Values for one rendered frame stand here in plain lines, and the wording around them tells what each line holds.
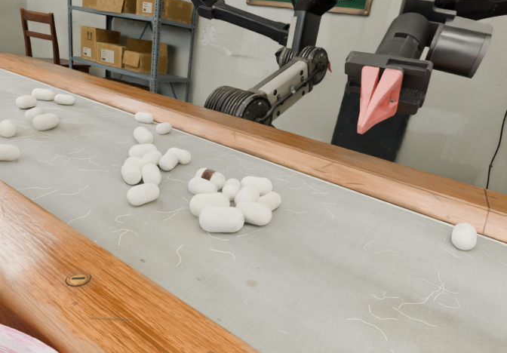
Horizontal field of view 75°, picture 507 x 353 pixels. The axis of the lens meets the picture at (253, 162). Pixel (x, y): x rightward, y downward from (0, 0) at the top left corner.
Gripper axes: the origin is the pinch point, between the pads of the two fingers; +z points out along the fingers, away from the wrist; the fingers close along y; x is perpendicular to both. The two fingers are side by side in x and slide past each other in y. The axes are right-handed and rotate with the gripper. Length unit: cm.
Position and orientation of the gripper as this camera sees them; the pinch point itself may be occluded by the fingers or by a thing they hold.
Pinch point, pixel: (362, 124)
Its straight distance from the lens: 41.5
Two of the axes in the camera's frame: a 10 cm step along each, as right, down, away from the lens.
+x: 2.2, 5.9, 7.8
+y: 8.4, 2.9, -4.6
